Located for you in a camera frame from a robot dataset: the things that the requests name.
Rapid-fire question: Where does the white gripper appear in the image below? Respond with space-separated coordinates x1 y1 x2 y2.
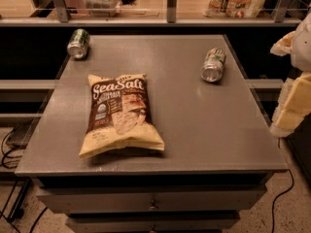
270 14 311 138

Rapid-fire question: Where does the colourful snack bag on shelf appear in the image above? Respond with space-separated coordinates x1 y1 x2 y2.
203 0 265 18

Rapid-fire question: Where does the brown sea salt chip bag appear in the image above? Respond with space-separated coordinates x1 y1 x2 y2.
79 74 164 158

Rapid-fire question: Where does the green soda can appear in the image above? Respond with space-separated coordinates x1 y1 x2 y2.
67 28 90 59

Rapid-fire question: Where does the grey cabinet with drawers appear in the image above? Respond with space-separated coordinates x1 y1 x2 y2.
17 35 288 233

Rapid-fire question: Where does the clear plastic container on shelf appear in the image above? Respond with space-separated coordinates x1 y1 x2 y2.
83 0 121 17

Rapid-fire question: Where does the black cable right floor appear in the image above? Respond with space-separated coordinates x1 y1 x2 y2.
270 168 295 233

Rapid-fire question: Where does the metal shelf frame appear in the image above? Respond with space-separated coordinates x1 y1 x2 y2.
0 0 310 27

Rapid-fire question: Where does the black cables left floor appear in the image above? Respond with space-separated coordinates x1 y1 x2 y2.
0 118 50 233

